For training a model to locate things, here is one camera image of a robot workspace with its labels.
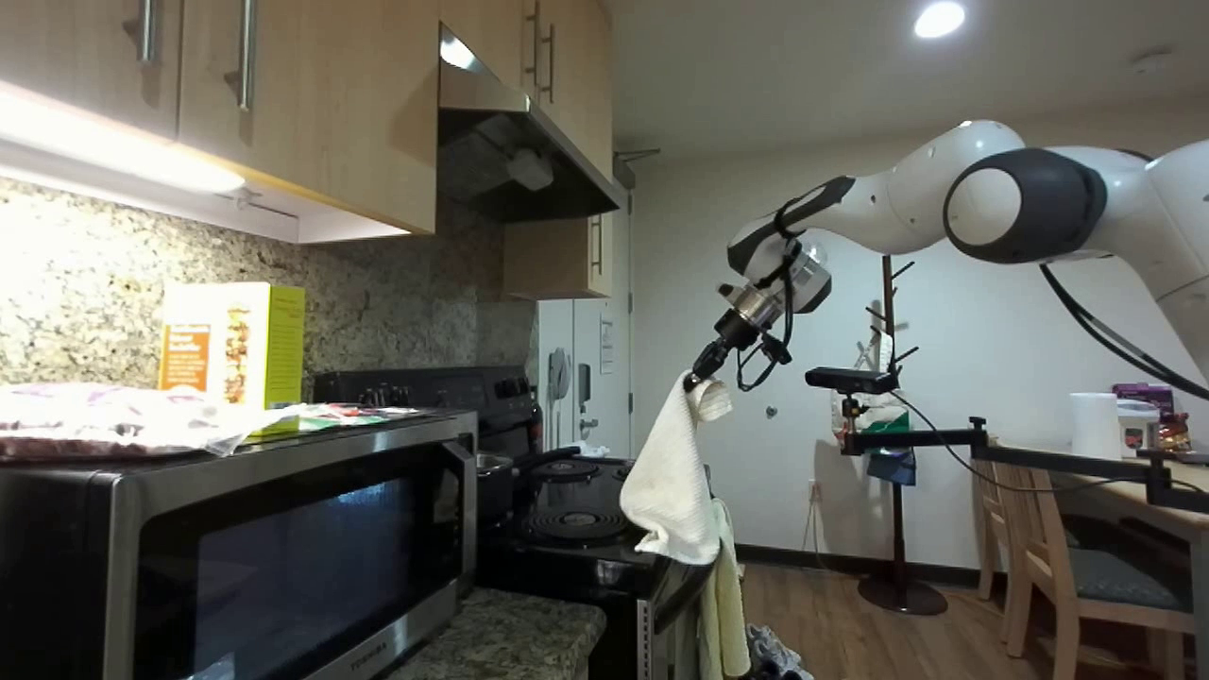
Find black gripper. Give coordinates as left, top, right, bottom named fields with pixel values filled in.
left=683, top=232, right=833, bottom=390

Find white ribbed towel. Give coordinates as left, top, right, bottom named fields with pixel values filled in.
left=620, top=374, right=734, bottom=565

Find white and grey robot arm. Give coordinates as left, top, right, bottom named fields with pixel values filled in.
left=686, top=122, right=1209, bottom=384

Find yellow hanging towel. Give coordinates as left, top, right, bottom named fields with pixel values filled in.
left=700, top=501, right=753, bottom=680

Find white paper towel roll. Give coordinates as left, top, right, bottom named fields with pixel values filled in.
left=1069, top=393, right=1126, bottom=462

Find white refrigerator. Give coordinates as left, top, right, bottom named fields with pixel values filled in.
left=535, top=298, right=626, bottom=458

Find black cooking pot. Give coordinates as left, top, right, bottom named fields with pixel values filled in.
left=519, top=455, right=626, bottom=543

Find wooden coat rack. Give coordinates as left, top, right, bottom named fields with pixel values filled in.
left=860, top=253, right=912, bottom=374

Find black electric stove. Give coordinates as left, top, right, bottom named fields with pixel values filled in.
left=312, top=366, right=707, bottom=680

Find black range hood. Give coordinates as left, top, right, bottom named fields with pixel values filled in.
left=440, top=26, right=622, bottom=222

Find wooden upper cabinets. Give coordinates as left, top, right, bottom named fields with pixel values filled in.
left=0, top=0, right=612, bottom=298

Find wooden chair grey cushion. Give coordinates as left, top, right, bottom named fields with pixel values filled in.
left=990, top=466, right=1195, bottom=680

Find stainless steel microwave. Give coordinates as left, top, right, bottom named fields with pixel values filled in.
left=0, top=408, right=475, bottom=680

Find yellow green cereal box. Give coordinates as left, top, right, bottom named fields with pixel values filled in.
left=158, top=283, right=306, bottom=408

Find black camera stand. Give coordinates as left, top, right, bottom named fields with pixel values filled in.
left=806, top=366, right=1209, bottom=616

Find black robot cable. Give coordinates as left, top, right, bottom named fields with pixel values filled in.
left=1038, top=262, right=1209, bottom=405

